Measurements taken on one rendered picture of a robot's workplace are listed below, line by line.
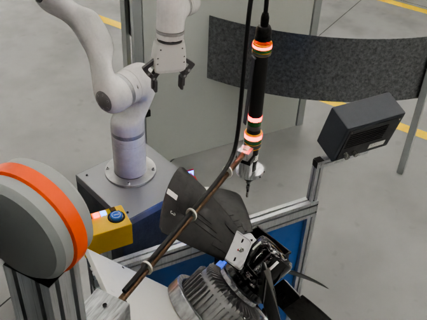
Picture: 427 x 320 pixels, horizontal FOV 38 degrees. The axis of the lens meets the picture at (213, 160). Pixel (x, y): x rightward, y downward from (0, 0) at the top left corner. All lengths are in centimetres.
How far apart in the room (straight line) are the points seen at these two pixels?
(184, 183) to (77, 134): 264
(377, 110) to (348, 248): 135
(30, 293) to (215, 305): 81
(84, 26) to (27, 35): 341
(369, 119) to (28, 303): 157
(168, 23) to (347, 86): 191
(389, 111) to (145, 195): 92
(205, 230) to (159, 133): 223
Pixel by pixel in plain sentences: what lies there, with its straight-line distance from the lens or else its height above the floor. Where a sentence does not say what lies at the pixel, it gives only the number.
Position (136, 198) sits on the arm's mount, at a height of 97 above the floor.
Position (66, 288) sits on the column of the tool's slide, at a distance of 88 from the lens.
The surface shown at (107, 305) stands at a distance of 110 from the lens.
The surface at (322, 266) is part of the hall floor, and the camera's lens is 334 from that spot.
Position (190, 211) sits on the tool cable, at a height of 156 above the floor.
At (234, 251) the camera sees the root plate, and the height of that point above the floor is 126.
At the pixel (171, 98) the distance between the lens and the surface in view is 364.
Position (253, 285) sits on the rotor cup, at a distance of 165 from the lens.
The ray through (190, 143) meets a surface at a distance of 390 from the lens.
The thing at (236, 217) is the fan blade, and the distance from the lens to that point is 181.
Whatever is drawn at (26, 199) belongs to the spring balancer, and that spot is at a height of 195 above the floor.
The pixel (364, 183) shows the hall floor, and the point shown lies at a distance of 391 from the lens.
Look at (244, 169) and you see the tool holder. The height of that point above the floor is 148.
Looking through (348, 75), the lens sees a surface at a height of 73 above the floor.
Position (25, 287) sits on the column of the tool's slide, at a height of 177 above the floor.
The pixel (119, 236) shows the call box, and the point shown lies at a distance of 197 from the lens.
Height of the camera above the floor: 244
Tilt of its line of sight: 38 degrees down
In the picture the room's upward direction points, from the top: 3 degrees clockwise
